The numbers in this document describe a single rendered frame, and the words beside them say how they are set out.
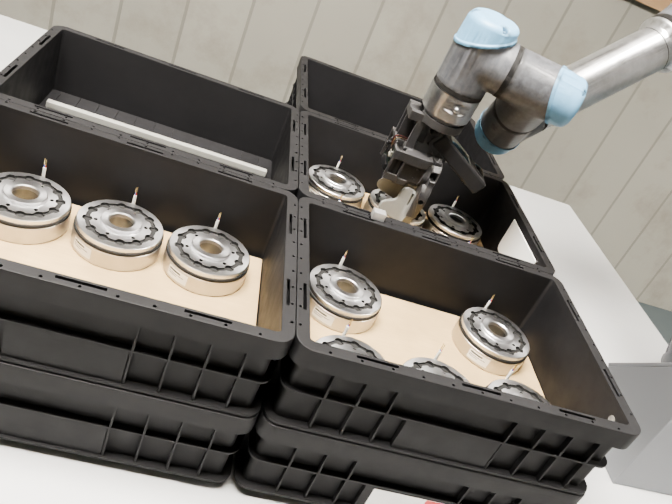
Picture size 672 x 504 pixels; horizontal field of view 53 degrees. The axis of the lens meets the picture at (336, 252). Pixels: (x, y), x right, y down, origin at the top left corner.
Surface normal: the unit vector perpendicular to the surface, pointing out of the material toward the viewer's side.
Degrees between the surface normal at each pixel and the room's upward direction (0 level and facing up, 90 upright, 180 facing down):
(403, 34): 90
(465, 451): 90
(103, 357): 90
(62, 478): 0
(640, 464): 90
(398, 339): 0
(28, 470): 0
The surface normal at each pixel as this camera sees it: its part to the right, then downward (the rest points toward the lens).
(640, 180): 0.07, 0.56
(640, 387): -0.93, -0.26
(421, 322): 0.36, -0.78
